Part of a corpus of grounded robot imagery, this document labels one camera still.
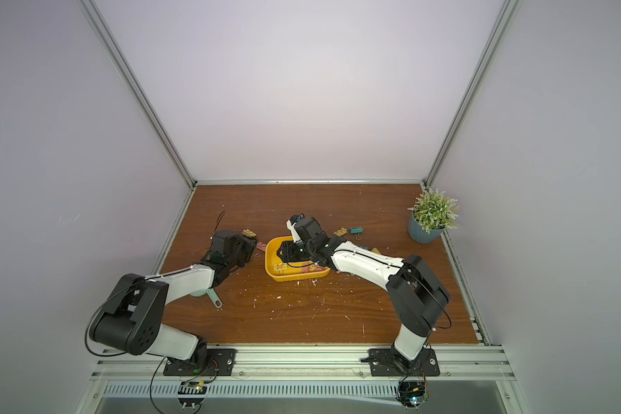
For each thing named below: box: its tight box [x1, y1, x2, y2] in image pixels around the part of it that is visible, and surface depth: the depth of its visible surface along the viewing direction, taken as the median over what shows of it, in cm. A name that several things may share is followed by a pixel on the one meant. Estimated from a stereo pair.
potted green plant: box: [407, 187, 461, 245], surface depth 90 cm
